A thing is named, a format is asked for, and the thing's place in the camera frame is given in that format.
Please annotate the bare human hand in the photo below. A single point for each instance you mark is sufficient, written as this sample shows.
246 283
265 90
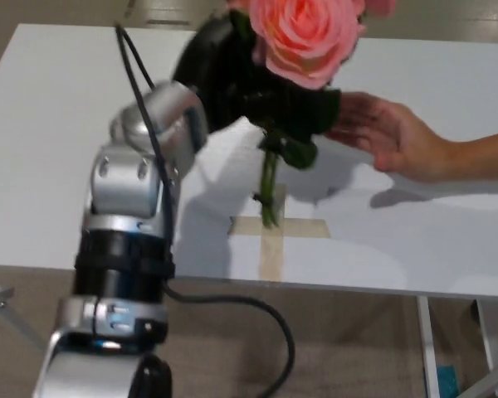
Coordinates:
398 137

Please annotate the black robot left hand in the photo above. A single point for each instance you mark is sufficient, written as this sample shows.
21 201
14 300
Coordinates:
216 70

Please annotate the pink rose bouquet green stems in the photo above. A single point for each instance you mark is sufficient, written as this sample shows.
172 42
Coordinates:
307 37

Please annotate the bare human forearm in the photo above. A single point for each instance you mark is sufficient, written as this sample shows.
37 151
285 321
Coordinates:
481 155

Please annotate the short beige tape strip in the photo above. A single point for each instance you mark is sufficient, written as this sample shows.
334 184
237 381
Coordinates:
307 228

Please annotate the white table leg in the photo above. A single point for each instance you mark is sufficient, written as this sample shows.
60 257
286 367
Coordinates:
486 336
428 348

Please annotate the teal object on floor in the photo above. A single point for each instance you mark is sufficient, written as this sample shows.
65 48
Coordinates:
447 381

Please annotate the grey metal bar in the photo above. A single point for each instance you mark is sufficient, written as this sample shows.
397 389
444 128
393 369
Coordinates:
496 381

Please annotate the silver metal frame bar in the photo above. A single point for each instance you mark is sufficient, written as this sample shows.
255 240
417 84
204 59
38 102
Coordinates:
8 315

